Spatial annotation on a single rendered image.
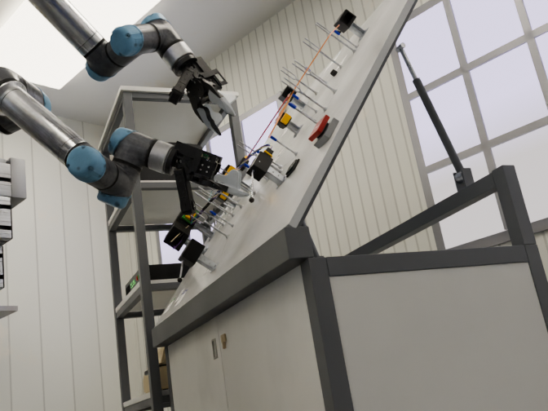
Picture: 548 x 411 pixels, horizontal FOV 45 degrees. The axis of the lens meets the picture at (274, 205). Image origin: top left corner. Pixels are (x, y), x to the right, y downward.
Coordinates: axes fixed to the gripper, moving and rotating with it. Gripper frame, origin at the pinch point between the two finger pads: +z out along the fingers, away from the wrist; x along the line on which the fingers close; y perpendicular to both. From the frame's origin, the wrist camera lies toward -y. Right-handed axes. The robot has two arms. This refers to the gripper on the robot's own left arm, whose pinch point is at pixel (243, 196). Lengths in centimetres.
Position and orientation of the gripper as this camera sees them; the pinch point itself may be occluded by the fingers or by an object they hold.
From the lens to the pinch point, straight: 159.4
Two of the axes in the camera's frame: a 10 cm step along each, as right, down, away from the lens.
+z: 9.3, 3.4, -1.1
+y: 3.4, -9.4, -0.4
